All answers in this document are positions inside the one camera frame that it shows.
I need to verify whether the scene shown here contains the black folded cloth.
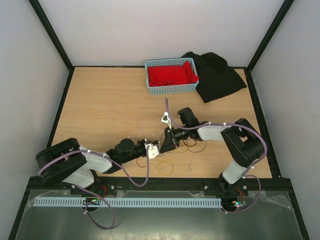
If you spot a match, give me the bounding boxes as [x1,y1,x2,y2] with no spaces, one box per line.
[182,51,247,103]

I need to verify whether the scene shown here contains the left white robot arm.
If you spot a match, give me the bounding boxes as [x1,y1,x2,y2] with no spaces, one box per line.
[35,138,160,194]

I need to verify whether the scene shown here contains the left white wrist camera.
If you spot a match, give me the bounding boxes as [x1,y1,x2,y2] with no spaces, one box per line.
[145,143,160,159]

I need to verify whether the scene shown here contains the red cloth in basket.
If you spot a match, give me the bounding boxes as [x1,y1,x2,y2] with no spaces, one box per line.
[147,61,199,87]

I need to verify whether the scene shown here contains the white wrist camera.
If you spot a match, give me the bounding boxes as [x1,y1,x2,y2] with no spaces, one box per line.
[160,111,172,129]
[145,143,160,159]

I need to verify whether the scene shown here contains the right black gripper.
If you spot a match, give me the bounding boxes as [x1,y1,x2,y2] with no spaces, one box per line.
[160,124,190,154]

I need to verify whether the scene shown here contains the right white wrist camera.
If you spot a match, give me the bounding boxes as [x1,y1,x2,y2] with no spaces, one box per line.
[160,111,172,129]

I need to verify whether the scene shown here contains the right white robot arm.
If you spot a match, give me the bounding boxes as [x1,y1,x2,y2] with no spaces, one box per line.
[160,107,268,195]

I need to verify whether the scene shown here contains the white zip tie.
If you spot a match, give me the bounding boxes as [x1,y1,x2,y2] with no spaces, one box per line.
[152,132,161,156]

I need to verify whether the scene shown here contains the light blue slotted cable duct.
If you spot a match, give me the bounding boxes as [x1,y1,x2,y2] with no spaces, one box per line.
[33,197,222,209]

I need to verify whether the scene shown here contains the black metal frame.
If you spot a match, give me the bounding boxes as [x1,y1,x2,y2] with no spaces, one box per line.
[8,0,310,240]

